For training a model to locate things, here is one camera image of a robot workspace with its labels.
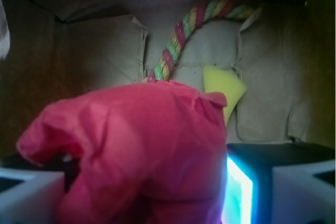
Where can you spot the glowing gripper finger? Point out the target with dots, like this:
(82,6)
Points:
(248,187)

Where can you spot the red paper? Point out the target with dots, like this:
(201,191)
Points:
(148,153)

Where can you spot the yellow sponge piece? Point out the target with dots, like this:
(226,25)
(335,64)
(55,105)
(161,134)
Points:
(225,82)

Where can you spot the brown paper bag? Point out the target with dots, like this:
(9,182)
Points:
(284,53)

